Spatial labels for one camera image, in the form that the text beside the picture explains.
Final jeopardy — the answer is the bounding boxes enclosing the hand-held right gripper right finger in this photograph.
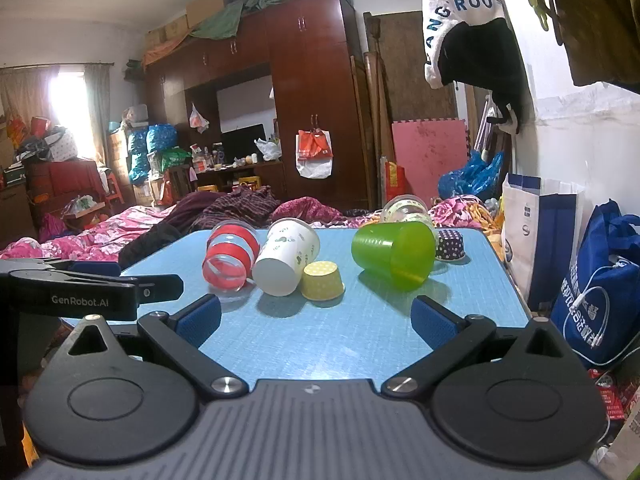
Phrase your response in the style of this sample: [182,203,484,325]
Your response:
[381,295,576,399]

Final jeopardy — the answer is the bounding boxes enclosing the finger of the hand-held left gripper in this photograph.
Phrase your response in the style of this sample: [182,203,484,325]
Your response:
[50,258,122,277]
[134,274,184,307]

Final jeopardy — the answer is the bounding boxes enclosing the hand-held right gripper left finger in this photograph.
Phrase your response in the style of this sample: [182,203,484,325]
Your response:
[62,294,249,397]

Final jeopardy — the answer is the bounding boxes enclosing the dark polka dot paper cup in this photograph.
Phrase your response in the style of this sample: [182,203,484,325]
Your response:
[435,228,467,263]

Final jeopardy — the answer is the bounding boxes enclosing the green plastic cup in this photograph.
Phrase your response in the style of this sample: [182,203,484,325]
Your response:
[351,221,437,293]

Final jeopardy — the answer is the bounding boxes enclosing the red striped clear cup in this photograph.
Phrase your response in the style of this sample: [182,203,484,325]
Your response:
[202,222,261,292]

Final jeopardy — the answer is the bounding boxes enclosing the white green-printed paper cup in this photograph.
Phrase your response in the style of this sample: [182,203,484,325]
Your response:
[251,217,321,297]

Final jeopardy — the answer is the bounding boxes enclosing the clear yellow-green printed cup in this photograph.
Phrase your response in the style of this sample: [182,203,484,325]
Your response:
[380,194,432,229]

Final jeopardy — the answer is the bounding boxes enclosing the yellow polka dot paper cup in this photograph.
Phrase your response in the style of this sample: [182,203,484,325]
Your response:
[301,261,346,302]

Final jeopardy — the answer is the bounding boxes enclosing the pink floral blanket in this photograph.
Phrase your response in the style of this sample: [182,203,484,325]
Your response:
[0,194,501,263]

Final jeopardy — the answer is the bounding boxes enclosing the black cloth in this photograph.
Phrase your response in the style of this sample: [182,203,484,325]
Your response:
[117,222,184,269]

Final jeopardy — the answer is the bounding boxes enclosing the red covered cabinet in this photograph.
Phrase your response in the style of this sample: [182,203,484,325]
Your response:
[25,157,107,207]

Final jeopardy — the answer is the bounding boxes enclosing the purple striped cloth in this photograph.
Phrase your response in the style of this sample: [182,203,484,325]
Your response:
[170,185,282,234]

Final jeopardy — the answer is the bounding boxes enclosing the orange yellow cloth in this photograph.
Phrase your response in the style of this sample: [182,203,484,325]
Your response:
[470,200,504,247]

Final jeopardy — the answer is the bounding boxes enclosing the white and blue paper bag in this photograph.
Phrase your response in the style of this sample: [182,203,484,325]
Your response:
[501,172,594,312]

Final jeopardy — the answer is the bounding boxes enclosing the stack of blue printed bags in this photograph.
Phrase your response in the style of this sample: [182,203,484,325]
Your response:
[126,123,179,187]

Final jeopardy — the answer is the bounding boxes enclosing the red gift box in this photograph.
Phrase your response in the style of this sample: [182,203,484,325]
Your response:
[384,162,406,204]

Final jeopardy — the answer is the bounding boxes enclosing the blue plastic bag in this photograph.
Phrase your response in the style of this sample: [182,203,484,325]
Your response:
[438,150,505,201]

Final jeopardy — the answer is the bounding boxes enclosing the beige curtain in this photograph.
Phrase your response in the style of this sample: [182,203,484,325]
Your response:
[82,63,112,167]

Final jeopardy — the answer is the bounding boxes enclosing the pink foam mat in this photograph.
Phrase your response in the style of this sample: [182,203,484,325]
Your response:
[391,118,471,204]

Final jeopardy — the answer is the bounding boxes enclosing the black television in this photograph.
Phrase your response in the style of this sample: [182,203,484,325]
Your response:
[220,123,267,164]

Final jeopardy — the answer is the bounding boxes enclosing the small white plastic bag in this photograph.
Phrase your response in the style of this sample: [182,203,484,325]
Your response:
[189,103,210,134]

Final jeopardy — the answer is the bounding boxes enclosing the blue tote bag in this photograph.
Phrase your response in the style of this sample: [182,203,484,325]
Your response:
[550,200,640,369]

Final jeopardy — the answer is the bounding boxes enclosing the red packets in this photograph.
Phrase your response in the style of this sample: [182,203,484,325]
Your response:
[587,367,627,424]

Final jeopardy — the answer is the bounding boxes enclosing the orange and white plastic bag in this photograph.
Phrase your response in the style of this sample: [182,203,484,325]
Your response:
[296,129,334,180]

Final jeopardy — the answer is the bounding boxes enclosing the brown wooden board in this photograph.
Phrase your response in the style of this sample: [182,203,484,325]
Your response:
[363,10,459,128]

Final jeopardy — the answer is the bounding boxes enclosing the brown wooden wardrobe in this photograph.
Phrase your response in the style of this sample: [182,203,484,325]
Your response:
[142,0,375,211]

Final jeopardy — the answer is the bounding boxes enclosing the black hanging garment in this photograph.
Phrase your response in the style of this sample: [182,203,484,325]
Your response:
[440,17,532,135]

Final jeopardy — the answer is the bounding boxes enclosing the green cloth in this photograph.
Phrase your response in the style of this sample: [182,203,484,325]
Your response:
[190,0,302,40]

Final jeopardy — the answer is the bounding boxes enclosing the cardboard box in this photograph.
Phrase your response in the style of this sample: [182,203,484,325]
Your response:
[186,0,234,29]

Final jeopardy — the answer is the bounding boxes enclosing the olive hanging garment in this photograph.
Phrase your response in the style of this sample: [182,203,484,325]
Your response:
[520,0,640,94]

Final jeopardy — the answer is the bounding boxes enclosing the white cable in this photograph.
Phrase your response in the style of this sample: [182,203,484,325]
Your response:
[570,255,634,352]

